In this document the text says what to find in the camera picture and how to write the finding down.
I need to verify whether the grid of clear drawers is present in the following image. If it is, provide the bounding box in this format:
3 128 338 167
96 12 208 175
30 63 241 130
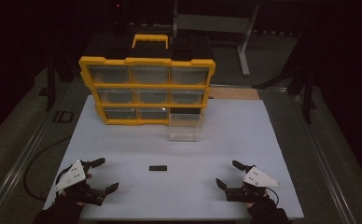
89 64 210 121

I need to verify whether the yellow black organizer cabinet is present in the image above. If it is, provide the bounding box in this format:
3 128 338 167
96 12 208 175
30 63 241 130
78 33 216 126

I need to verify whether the clear plastic drawer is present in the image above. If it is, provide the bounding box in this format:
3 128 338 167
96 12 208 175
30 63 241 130
168 113 204 143

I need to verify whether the grey metal desk frame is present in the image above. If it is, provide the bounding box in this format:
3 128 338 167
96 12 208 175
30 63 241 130
172 0 261 77

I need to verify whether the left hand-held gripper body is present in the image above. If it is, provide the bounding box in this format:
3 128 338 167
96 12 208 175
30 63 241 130
52 159 107 207

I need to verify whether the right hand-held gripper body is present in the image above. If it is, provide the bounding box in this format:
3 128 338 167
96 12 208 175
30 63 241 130
225 165 282 203

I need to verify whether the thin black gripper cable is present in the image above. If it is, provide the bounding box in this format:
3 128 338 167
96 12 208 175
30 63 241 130
264 186 280 207

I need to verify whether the aluminium rail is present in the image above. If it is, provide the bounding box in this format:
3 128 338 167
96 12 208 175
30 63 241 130
0 81 87 224
257 87 362 224

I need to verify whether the black square floor socket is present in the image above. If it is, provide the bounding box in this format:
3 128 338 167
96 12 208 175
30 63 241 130
51 110 76 124

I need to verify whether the person's right hand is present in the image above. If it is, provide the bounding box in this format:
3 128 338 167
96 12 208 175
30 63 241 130
244 189 278 216

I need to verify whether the wooden board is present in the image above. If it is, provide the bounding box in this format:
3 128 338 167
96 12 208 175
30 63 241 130
207 86 261 101

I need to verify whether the person's left hand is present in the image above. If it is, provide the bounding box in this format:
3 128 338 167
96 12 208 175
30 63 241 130
55 173 93 216

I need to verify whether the black metal stand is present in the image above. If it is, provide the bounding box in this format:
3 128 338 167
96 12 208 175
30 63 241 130
253 18 318 125
44 50 59 112

